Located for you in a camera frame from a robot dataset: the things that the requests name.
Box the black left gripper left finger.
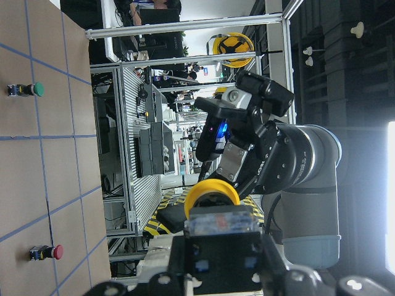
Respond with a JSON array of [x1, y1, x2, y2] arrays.
[[89, 237, 191, 295]]

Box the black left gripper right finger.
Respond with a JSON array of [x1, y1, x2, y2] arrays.
[[259, 234, 393, 295]]

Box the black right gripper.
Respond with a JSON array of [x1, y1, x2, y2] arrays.
[[208, 70, 309, 200]]

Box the yellow push button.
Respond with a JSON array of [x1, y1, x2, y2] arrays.
[[183, 179, 265, 238]]

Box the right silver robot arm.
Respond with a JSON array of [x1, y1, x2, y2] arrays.
[[195, 70, 342, 269]]

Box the green push button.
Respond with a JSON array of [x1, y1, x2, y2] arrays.
[[7, 82, 45, 97]]

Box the yellow hard hat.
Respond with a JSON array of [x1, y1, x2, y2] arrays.
[[206, 32, 254, 68]]

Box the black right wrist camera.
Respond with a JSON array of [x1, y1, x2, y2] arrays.
[[194, 97, 247, 162]]

